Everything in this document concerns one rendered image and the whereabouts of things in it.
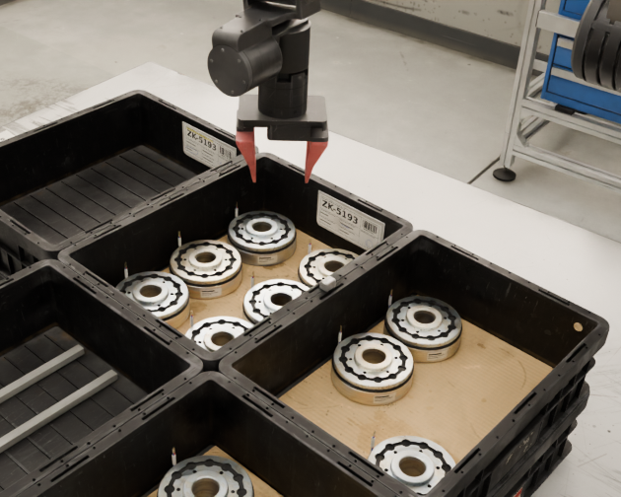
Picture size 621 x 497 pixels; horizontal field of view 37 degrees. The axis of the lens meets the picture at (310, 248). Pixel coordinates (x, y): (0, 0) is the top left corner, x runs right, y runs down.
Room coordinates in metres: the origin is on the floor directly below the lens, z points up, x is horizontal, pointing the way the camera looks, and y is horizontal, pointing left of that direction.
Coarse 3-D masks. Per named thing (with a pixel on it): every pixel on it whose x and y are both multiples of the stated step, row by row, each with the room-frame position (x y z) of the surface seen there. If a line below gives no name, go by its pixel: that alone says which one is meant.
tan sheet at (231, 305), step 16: (224, 240) 1.17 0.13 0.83; (304, 240) 1.18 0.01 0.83; (304, 256) 1.14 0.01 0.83; (256, 272) 1.09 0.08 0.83; (272, 272) 1.09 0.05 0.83; (288, 272) 1.09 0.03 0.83; (240, 288) 1.05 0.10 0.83; (192, 304) 1.01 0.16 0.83; (208, 304) 1.01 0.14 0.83; (224, 304) 1.01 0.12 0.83; (240, 304) 1.01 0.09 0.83
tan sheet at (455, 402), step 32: (480, 352) 0.94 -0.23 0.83; (512, 352) 0.94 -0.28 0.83; (320, 384) 0.86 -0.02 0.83; (416, 384) 0.87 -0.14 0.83; (448, 384) 0.88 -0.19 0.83; (480, 384) 0.88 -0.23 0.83; (512, 384) 0.88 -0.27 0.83; (320, 416) 0.81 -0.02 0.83; (352, 416) 0.81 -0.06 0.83; (384, 416) 0.81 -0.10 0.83; (416, 416) 0.82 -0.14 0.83; (448, 416) 0.82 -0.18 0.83; (480, 416) 0.82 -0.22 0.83; (352, 448) 0.76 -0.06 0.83; (448, 448) 0.77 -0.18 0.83
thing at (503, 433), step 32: (384, 256) 1.01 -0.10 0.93; (480, 256) 1.02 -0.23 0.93; (544, 288) 0.96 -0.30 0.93; (288, 320) 0.87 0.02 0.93; (576, 352) 0.84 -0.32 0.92; (544, 384) 0.78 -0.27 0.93; (288, 416) 0.71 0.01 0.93; (512, 416) 0.73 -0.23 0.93; (480, 448) 0.68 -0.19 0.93; (384, 480) 0.63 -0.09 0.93; (448, 480) 0.63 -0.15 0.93
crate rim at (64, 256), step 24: (240, 168) 1.22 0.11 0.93; (288, 168) 1.23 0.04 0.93; (192, 192) 1.14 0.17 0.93; (336, 192) 1.16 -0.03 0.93; (144, 216) 1.07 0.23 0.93; (384, 216) 1.11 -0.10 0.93; (96, 240) 1.01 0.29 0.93; (384, 240) 1.05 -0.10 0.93; (72, 264) 0.95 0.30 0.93; (360, 264) 0.99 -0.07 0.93; (312, 288) 0.93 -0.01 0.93; (144, 312) 0.87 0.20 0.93; (288, 312) 0.88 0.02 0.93; (240, 336) 0.83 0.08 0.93; (216, 360) 0.79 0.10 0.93
